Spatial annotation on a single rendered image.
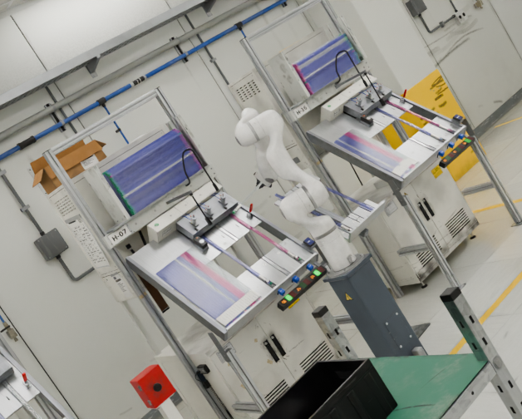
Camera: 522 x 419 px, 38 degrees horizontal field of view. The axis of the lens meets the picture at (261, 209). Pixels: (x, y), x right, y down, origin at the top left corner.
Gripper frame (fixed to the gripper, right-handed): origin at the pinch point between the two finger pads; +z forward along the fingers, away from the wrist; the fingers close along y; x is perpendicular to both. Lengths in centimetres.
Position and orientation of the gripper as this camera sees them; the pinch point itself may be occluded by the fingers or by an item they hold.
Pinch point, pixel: (260, 184)
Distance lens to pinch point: 410.2
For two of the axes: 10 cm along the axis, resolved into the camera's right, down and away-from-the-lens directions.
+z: -2.8, 4.3, 8.6
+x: -5.6, 6.5, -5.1
